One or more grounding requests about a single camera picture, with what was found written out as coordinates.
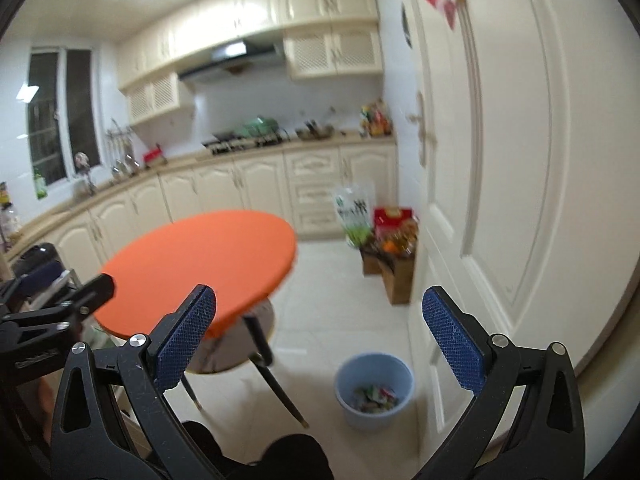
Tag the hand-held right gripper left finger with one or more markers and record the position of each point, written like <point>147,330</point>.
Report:
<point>185,340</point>

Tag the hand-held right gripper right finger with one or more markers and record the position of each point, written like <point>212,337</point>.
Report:
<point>452,340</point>

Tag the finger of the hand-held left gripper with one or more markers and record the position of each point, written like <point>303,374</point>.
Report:
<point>40,280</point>
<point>95,292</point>

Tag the heap of bags and wrappers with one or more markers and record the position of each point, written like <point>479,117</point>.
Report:
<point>375,397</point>

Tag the blue plastic bin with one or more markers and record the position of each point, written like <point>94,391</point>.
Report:
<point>350,410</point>

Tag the clear jar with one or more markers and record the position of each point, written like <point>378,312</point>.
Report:
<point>10,222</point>

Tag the large brown cardboard box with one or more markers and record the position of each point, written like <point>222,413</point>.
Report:
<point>400,282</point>

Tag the orange round table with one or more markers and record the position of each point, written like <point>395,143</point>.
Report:
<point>200,260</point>

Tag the yellow black packet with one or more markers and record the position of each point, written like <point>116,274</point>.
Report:
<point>4,194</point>

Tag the green bottle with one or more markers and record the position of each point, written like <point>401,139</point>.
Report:
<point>40,185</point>

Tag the pile of assorted groceries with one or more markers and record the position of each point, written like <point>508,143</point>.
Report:
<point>395,245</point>

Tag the small brown cardboard box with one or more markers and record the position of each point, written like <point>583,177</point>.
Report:
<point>371,262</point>

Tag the steel faucet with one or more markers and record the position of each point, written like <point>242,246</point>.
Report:
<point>86,175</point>

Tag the red gift box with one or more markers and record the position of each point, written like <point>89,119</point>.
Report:
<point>395,216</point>

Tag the hanging utensil rack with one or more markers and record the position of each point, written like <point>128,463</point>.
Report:
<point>122,155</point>

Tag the red container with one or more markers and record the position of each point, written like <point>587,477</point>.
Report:
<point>155,156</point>

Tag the cream kitchen base cabinets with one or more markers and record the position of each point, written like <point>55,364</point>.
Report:
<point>210,185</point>

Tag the white green rice bag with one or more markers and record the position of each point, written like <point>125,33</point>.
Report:
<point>354,215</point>

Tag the person's dark pants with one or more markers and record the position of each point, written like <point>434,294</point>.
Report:
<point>295,460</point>

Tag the dark sliding window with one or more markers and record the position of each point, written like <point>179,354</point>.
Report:
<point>60,115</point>

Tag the white panel door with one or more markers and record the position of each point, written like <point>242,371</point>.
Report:
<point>525,160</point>

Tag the dark wok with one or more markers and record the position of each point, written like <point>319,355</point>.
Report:
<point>223,135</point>

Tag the cream lattice-door cabinet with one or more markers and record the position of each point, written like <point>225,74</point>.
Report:
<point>155,97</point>
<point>330,50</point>

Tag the black gas stove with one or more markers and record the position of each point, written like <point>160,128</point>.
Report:
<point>245,144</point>

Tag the cluster of condiment bottles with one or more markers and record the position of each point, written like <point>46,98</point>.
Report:
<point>376,120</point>

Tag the steel frying pan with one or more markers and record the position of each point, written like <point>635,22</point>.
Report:
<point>315,132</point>

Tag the black range hood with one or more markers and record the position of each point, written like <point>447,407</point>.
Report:
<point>230,60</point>

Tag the cream upper wall cabinets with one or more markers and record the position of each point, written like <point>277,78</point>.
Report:
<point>250,10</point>

